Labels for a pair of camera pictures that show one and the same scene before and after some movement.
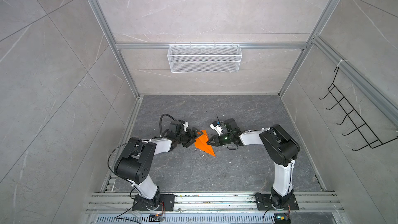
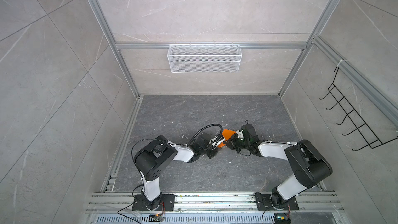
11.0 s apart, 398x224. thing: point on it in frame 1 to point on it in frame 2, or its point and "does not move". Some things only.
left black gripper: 192,137 to 213,154
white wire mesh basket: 204,58 does not move
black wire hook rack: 369,138 does not move
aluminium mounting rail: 107,201 does not move
